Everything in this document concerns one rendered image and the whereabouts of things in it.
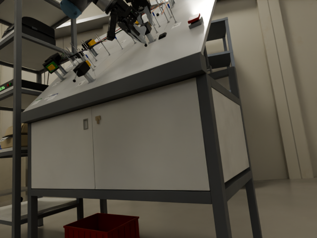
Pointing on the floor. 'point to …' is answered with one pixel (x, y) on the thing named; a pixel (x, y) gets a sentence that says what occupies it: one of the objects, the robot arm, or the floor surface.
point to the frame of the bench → (242, 180)
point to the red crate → (104, 226)
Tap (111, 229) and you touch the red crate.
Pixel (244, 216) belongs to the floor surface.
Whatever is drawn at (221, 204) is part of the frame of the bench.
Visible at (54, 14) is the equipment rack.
